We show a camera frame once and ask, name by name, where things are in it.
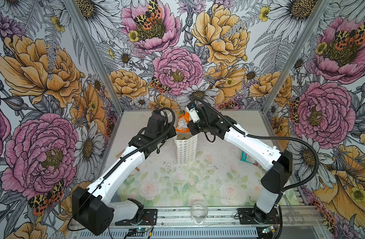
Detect orange snack packet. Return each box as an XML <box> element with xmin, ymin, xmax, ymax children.
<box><xmin>175</xmin><ymin>110</ymin><xmax>190</xmax><ymax>133</ymax></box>

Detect white paper bag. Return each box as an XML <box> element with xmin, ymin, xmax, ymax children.
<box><xmin>173</xmin><ymin>132</ymin><xmax>198</xmax><ymax>164</ymax></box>

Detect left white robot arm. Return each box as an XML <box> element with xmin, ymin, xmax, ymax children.
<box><xmin>72</xmin><ymin>108</ymin><xmax>176</xmax><ymax>236</ymax></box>

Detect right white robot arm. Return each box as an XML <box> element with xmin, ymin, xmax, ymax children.
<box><xmin>185</xmin><ymin>102</ymin><xmax>292</xmax><ymax>223</ymax></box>

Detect wooden block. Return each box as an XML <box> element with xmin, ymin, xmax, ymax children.
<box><xmin>116</xmin><ymin>150</ymin><xmax>125</xmax><ymax>159</ymax></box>

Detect teal snack packet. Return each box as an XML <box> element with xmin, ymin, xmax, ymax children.
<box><xmin>240</xmin><ymin>151</ymin><xmax>260</xmax><ymax>167</ymax></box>

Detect clear plastic cup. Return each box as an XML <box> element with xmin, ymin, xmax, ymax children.
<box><xmin>191</xmin><ymin>201</ymin><xmax>208</xmax><ymax>225</ymax></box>

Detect metal tongs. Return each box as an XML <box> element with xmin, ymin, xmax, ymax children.
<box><xmin>283</xmin><ymin>192</ymin><xmax>305</xmax><ymax>225</ymax></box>

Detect left black cable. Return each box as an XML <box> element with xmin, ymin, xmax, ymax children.
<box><xmin>101</xmin><ymin>107</ymin><xmax>176</xmax><ymax>180</ymax></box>

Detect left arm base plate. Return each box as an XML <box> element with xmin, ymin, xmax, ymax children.
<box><xmin>114</xmin><ymin>208</ymin><xmax>158</xmax><ymax>226</ymax></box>

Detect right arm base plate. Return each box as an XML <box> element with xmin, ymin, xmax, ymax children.
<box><xmin>237</xmin><ymin>207</ymin><xmax>281</xmax><ymax>225</ymax></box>

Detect right black corrugated cable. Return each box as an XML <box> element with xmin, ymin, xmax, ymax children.
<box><xmin>190</xmin><ymin>95</ymin><xmax>320</xmax><ymax>192</ymax></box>

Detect aluminium front rail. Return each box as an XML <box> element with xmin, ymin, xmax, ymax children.
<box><xmin>69</xmin><ymin>207</ymin><xmax>323</xmax><ymax>230</ymax></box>

